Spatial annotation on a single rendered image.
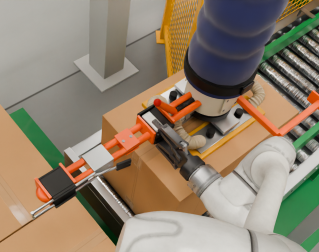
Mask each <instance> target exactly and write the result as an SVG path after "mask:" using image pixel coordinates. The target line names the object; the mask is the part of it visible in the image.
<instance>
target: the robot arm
mask: <svg viewBox="0 0 319 252"><path fill-rule="evenodd" d="M142 118H143V119H144V120H145V121H146V122H147V123H148V124H149V125H150V126H151V127H152V128H153V129H154V130H155V132H156V133H157V132H159V133H160V135H161V136H162V137H163V138H164V139H163V140H162V141H160V142H159V143H157V144H156V145H155V147H156V148H157V149H158V150H159V151H160V152H161V154H162V155H163V156H164V157H165V158H166V159H167V160H168V161H169V162H170V164H171V165H172V167H173V168H174V169H175V170H176V169H177V168H180V170H179V173H180V174H181V175H182V177H183V178H184V179H185V180H186V181H188V182H187V185H188V186H189V188H190V189H191V190H192V191H193V192H194V193H195V194H196V195H197V197H199V198H200V200H201V201H202V202H203V204H204V206H205V208H206V209H207V211H208V212H209V213H210V214H211V215H212V216H213V217H214V218H211V217H206V216H201V215H196V214H191V213H185V212H178V211H152V212H145V213H140V214H136V215H135V216H134V217H132V218H129V219H128V220H127V221H126V222H125V223H124V225H123V227H122V230H121V233H120V235H119V238H118V242H117V245H116V248H115V252H307V251H306V250H305V249H304V248H303V247H302V246H300V245H299V244H297V243H296V242H294V241H292V240H290V239H288V238H287V237H285V236H283V235H280V234H277V233H274V232H273V231H274V226H275V223H276V219H277V216H278V212H279V209H280V206H281V202H282V199H283V196H284V192H285V189H286V185H287V178H288V176H289V171H290V168H291V167H292V165H293V164H294V161H295V159H296V149H295V147H294V146H293V144H292V143H291V142H290V141H289V140H287V139H286V138H284V137H282V136H273V137H270V138H268V139H266V140H264V141H262V142H261V143H259V144H258V145H257V146H256V147H255V148H254V149H253V150H252V151H250V152H249V153H248V154H247V155H246V156H245V157H244V158H243V159H242V161H241V162H240V163H239V164H238V166H237V167H236V168H235V169H234V170H233V171H232V172H231V173H230V174H228V175H227V176H225V177H224V178H223V177H222V176H221V174H220V173H218V172H217V171H216V170H215V169H214V168H213V167H212V166H211V165H210V164H205V162H204V161H203V160H202V159H201V158H200V157H199V156H198V155H192V154H191V153H190V151H189V150H188V149H187V146H189V143H188V142H187V141H185V140H184V139H182V138H181V137H180V136H179V135H178V134H177V133H176V132H175V131H174V130H173V129H172V128H171V127H170V126H169V125H168V124H167V123H166V124H164V125H162V124H161V123H160V122H159V121H158V120H157V119H156V118H155V117H154V116H153V115H152V114H151V112H150V111H149V112H147V113H146V114H144V115H142Z"/></svg>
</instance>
